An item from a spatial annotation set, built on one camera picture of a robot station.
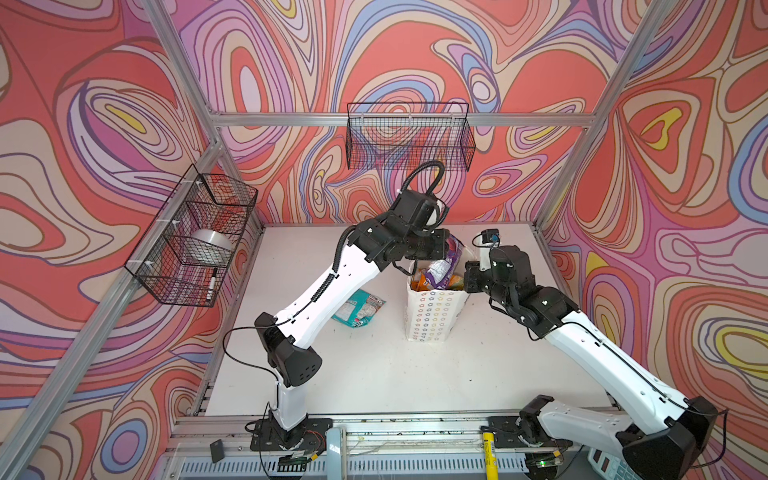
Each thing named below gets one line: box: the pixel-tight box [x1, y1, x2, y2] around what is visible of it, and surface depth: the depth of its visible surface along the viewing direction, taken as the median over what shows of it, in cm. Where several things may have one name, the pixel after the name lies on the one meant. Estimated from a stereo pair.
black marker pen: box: [206, 267, 218, 302], surface depth 75 cm
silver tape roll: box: [183, 229, 232, 266], surface depth 74 cm
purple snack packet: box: [424, 234, 465, 290], surface depth 72 cm
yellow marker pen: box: [483, 432, 499, 480], surface depth 71 cm
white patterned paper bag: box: [406, 260, 470, 342], surface depth 78 cm
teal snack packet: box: [331, 289, 387, 328], surface depth 93 cm
